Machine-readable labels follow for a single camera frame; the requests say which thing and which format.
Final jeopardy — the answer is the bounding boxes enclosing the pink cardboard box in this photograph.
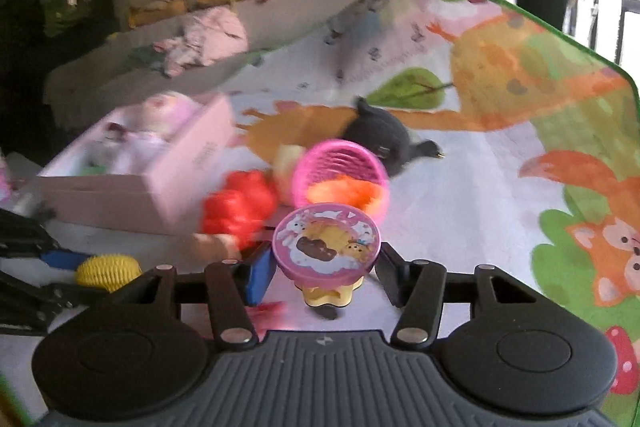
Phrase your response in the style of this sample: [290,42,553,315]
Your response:
[15,93,236,235]

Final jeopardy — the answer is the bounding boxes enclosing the black plush toy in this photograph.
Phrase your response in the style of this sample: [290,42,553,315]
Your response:
[342,96,445,178]

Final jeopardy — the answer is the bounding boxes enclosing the dark cabinet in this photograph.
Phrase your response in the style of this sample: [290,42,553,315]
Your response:
[0,0,118,72]

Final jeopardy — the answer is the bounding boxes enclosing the pink round cartoon toy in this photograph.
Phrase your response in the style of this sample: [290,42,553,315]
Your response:
[272,203,383,322]

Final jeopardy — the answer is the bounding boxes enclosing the black metal window frame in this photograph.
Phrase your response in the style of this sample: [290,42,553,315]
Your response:
[612,0,640,62]

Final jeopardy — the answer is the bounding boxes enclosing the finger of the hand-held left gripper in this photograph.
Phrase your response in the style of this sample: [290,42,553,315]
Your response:
[0,207,88,270]
[0,270,81,336]

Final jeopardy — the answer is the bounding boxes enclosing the red haired toy doll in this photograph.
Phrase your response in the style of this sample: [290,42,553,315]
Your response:
[190,169,278,260]

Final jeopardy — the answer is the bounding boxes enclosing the orange plastic toy cup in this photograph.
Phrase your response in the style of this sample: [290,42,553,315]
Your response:
[305,174,378,214]

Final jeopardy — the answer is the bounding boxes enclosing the pink plastic toy basket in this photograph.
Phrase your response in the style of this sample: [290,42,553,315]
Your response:
[291,139,391,228]

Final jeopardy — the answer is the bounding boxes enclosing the yellow corn toy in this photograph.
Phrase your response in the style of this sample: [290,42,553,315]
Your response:
[75,254,142,293]

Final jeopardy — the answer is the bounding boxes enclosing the green cloth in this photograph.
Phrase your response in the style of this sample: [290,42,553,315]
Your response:
[122,47,161,70]

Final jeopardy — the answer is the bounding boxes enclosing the pink white plush toy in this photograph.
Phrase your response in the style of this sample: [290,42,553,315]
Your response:
[107,91,201,148]

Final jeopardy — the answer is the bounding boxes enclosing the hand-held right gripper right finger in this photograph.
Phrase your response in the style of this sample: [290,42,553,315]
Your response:
[372,243,536,348]

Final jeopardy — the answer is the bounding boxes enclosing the cartoon animal play mat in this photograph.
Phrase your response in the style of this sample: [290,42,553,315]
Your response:
[0,0,640,427]

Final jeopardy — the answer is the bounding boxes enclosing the pink patterned clothes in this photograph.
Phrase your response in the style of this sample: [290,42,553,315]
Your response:
[155,7,249,78]

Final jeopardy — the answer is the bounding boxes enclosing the grey sofa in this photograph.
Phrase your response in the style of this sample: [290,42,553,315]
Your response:
[42,0,396,128]

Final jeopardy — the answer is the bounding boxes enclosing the yellow cushion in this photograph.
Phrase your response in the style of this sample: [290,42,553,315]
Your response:
[127,0,188,28]

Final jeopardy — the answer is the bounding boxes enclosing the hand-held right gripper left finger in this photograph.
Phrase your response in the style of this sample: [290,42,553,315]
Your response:
[122,251,276,348]

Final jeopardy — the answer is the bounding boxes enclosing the beige knitted toy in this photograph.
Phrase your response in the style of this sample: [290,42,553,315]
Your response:
[272,144,307,202]

